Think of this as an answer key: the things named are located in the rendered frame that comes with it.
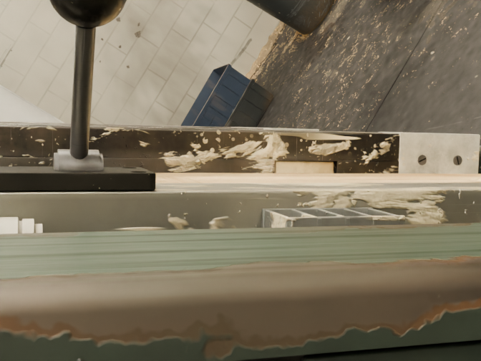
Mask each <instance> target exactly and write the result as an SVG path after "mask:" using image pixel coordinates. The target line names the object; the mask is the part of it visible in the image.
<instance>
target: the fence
mask: <svg viewBox="0 0 481 361"><path fill-rule="evenodd" d="M363 207H372V208H373V209H376V210H379V211H383V212H387V213H392V214H395V215H398V216H405V225H407V224H439V223H481V183H156V184H155V190H153V191H0V217H18V218H19V220H20V221H22V219H25V218H33V219H34V224H42V229H43V233H64V232H96V231H158V230H189V229H221V228H261V223H262V209H263V208H363Z"/></svg>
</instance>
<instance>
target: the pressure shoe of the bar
mask: <svg viewBox="0 0 481 361"><path fill-rule="evenodd" d="M275 173H334V162H333V161H304V160H275Z"/></svg>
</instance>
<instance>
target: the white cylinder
mask: <svg viewBox="0 0 481 361"><path fill-rule="evenodd" d="M33 233H43V229H42V224H34V219H33V218H25V219H22V221H20V220H19V218H18V217H0V234H33Z"/></svg>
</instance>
